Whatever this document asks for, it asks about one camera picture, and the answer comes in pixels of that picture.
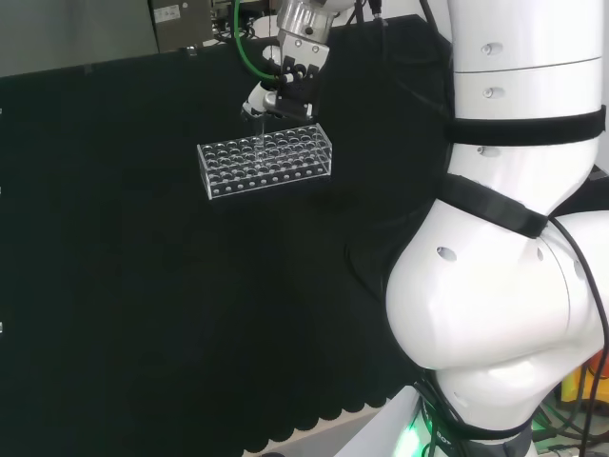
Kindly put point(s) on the clear glass test tube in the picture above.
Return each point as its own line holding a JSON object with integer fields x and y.
{"x": 261, "y": 131}

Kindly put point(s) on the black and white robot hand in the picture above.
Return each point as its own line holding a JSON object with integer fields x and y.
{"x": 297, "y": 88}

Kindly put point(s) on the small clear cloth clip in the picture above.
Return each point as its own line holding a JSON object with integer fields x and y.
{"x": 190, "y": 51}

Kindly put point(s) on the clear plastic test tube rack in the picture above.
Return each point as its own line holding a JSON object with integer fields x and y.
{"x": 266, "y": 159}

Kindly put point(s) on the black bench cloth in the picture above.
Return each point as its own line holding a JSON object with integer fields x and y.
{"x": 166, "y": 295}

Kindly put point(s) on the yellow stop button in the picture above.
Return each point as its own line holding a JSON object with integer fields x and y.
{"x": 573, "y": 383}

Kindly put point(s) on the grey metal cabinet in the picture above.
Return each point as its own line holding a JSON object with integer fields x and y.
{"x": 76, "y": 33}

